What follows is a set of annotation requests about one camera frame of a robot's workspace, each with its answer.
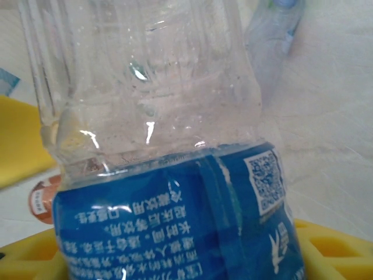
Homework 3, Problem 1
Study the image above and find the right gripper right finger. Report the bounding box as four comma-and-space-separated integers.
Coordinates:
291, 218, 373, 280

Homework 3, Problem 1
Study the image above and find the blue cap water bottle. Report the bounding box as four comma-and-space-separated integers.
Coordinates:
243, 0, 307, 100

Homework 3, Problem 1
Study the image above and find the crushed blue label bottle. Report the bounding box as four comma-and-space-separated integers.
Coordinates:
17, 0, 309, 280

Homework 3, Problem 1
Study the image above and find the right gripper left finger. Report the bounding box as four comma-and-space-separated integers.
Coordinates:
0, 227, 73, 280

